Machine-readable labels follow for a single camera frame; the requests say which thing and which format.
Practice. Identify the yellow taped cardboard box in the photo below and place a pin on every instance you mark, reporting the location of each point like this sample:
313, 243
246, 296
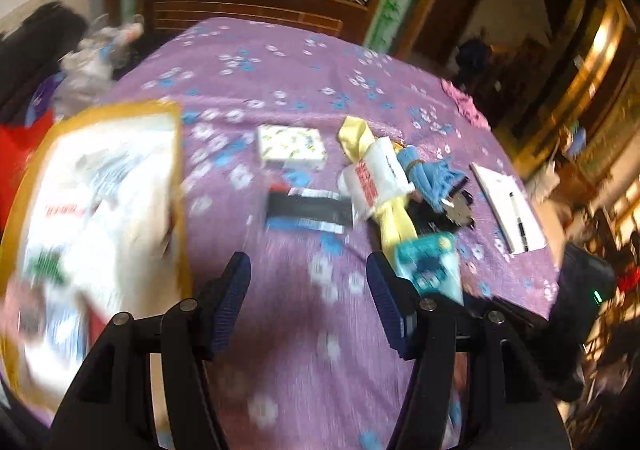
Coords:
48, 330

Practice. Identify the pink cloth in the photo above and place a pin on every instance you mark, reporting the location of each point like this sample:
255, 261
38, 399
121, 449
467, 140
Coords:
465, 105

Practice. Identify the teal tissue pack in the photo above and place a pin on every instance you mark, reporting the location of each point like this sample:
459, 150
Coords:
431, 264

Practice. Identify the yellow cloth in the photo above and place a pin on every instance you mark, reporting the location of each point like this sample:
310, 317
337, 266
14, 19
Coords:
392, 217

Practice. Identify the lemon print tissue pack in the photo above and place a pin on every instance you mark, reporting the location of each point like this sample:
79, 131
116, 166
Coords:
290, 147

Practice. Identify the purple floral tablecloth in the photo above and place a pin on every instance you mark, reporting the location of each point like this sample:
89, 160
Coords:
308, 365

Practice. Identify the clear plastic bag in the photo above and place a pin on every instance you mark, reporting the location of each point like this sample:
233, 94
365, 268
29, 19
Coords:
88, 70

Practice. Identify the black wallet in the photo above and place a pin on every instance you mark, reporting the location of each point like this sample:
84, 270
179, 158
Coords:
308, 209

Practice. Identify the red gift bag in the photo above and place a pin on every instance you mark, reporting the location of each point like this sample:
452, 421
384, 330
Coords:
16, 146

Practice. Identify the wooden cabinet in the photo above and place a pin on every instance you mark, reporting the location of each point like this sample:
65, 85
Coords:
338, 18

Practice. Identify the white notebook with pen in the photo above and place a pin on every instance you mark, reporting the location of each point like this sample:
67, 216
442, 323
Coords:
517, 220

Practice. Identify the white plastic mailer bag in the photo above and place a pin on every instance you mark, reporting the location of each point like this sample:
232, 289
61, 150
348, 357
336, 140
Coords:
100, 219

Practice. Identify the blue towel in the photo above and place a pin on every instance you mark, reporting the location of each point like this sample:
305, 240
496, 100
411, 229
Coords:
434, 181

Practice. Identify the white towel red print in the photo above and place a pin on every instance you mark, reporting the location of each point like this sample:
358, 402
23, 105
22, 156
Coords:
374, 180

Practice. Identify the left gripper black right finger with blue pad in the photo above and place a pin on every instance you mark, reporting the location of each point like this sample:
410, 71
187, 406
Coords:
397, 303

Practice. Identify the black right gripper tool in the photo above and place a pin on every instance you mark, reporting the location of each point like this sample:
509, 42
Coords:
557, 344

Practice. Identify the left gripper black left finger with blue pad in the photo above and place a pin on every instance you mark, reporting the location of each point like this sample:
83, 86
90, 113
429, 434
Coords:
220, 302

